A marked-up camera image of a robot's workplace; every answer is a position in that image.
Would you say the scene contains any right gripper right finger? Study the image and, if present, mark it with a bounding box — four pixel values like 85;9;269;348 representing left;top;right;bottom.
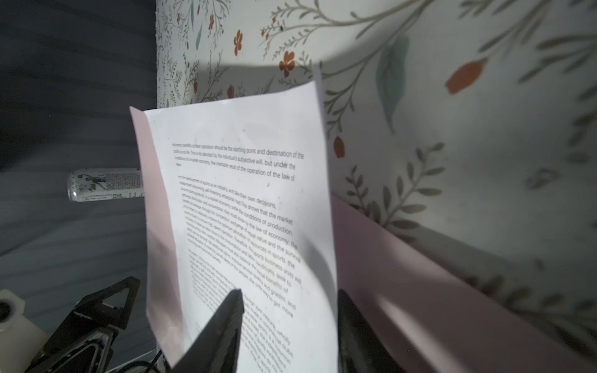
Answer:
337;290;404;373

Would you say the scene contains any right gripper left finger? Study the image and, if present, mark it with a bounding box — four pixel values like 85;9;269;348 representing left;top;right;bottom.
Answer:
171;289;244;373

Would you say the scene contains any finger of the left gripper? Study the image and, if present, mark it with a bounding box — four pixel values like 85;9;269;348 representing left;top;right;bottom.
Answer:
73;277;141;330
26;327;114;372

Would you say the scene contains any pink folder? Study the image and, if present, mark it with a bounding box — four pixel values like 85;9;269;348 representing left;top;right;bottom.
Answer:
131;109;595;372

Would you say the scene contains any printed paper sheet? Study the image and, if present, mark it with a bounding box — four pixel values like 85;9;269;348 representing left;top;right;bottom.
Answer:
131;81;339;372

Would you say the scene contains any silver drink can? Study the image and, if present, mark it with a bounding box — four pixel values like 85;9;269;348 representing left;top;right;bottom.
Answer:
68;168;145;203

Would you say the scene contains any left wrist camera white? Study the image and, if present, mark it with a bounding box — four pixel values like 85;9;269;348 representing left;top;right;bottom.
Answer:
1;289;49;373

